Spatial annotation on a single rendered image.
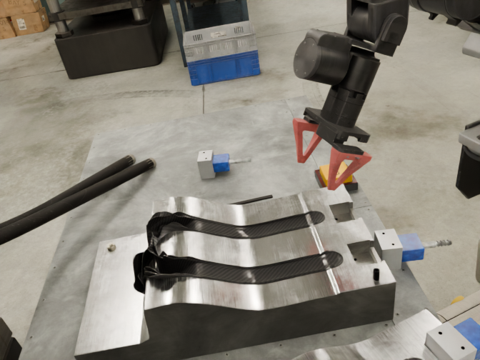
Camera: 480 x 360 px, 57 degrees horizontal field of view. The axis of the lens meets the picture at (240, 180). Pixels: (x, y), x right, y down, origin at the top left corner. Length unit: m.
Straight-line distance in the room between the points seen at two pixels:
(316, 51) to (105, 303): 0.53
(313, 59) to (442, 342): 0.41
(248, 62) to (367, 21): 3.17
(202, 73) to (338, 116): 3.17
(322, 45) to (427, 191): 1.80
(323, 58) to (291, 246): 0.32
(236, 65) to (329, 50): 3.18
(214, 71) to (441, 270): 2.53
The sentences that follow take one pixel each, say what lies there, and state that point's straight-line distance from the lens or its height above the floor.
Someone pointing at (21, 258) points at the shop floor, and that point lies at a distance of 2.51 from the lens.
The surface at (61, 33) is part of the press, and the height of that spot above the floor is 0.44.
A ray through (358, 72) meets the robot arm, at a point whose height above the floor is 1.16.
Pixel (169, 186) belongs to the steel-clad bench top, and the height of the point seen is 0.80.
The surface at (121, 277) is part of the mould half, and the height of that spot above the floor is 0.86.
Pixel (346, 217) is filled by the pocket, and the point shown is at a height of 0.86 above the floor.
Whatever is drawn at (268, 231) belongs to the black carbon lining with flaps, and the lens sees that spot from 0.81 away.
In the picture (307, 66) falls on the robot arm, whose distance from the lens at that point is 0.64.
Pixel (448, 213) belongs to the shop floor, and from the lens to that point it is 2.26.
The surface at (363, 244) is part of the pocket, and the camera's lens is 0.78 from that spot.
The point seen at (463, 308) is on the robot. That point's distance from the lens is 1.51.
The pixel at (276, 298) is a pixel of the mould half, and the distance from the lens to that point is 0.70.
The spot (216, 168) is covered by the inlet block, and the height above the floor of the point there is 0.82.
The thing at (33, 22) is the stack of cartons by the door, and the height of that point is 0.15.
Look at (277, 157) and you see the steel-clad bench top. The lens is 1.16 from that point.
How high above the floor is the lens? 1.42
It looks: 34 degrees down
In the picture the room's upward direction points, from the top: 10 degrees counter-clockwise
